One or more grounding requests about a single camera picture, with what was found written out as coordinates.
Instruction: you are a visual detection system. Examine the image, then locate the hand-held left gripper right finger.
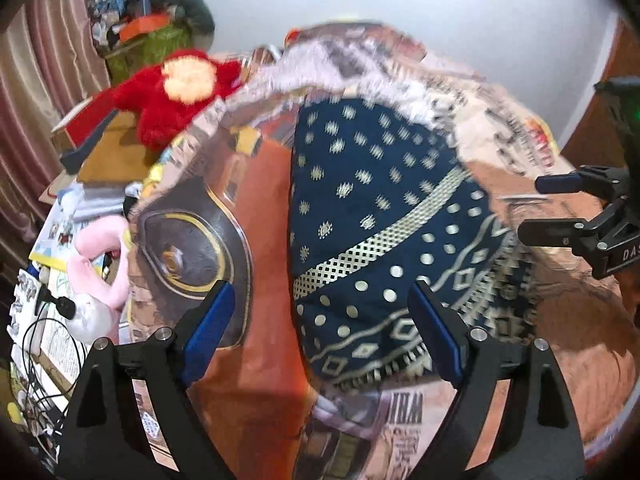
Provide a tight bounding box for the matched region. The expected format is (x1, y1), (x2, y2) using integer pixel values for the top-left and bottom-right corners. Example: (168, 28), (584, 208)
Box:
(407, 280), (587, 480)

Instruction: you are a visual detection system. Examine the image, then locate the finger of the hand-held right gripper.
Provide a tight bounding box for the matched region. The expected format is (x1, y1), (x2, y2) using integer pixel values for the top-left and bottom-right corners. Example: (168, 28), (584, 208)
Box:
(535, 165), (629, 199)
(517, 217), (601, 261)

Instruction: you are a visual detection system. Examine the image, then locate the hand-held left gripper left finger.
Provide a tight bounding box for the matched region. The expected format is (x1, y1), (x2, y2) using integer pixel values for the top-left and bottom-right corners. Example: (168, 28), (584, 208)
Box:
(57, 280), (237, 480)

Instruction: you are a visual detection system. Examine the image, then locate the navy patterned hoodie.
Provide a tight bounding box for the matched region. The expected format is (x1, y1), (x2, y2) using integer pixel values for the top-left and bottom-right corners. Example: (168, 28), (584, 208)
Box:
(287, 97), (544, 394)

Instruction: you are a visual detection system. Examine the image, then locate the brown wooden door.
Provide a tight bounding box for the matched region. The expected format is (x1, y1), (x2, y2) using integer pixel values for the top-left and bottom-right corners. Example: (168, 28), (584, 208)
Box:
(559, 19), (640, 162)

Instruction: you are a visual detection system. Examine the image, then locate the pink and white plush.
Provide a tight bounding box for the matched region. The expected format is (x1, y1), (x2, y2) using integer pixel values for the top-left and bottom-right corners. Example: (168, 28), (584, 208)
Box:
(64, 214), (134, 342)

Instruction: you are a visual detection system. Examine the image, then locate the printed bed blanket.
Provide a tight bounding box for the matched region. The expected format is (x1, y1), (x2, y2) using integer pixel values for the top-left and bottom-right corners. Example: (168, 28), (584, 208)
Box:
(125, 20), (640, 480)

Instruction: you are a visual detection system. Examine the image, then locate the pile of books and papers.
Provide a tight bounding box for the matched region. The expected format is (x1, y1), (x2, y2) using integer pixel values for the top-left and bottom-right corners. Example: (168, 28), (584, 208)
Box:
(27, 179), (147, 272)

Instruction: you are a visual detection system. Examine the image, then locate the brown cardboard board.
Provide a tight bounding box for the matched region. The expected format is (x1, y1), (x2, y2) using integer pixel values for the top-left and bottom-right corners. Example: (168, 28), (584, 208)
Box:
(75, 112), (162, 184)

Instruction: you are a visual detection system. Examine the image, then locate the red plush toy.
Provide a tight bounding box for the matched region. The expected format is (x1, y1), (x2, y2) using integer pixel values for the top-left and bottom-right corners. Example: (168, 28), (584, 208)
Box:
(112, 47), (247, 154)

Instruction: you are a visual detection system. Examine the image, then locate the red and white box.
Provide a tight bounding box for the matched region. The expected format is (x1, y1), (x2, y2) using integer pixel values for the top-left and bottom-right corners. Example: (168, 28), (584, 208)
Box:
(51, 92), (120, 147)

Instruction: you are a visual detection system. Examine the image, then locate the green storage box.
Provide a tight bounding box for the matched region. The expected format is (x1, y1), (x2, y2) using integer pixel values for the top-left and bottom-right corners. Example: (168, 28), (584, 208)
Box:
(104, 25), (194, 87)

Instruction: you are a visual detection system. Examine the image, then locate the striped brown curtain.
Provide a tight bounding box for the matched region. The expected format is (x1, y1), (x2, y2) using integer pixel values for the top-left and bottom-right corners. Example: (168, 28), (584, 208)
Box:
(0, 0), (114, 233)

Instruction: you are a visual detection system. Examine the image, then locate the orange box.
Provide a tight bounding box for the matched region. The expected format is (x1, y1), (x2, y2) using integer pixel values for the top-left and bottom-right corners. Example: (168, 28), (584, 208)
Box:
(120, 14), (171, 44)

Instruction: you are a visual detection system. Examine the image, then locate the pile of mixed clutter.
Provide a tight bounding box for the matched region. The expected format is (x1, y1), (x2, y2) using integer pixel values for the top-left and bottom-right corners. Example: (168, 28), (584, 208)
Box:
(88, 0), (167, 54)

